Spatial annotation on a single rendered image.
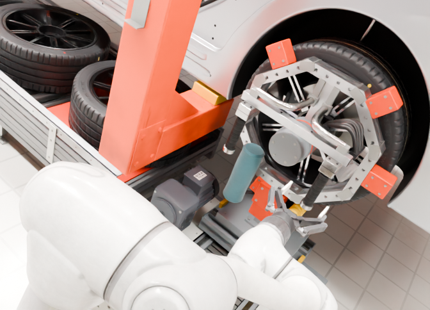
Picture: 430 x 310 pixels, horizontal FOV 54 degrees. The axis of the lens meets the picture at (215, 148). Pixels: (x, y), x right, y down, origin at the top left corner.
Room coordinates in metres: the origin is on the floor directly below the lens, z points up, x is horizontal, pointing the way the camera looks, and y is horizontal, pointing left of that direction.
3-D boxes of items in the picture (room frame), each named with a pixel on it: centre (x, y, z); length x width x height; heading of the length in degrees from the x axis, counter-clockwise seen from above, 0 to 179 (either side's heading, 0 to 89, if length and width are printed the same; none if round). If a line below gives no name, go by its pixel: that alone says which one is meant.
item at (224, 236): (1.58, -0.37, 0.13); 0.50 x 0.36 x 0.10; 66
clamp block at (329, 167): (1.17, -0.37, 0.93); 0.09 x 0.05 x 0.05; 156
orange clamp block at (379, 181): (1.30, -0.59, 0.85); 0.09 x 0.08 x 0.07; 66
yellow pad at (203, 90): (1.76, 0.11, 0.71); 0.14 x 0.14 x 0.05; 66
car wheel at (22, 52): (2.13, 1.11, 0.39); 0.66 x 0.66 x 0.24
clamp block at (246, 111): (1.31, -0.06, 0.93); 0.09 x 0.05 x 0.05; 156
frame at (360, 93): (1.43, -0.30, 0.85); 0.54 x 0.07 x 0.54; 66
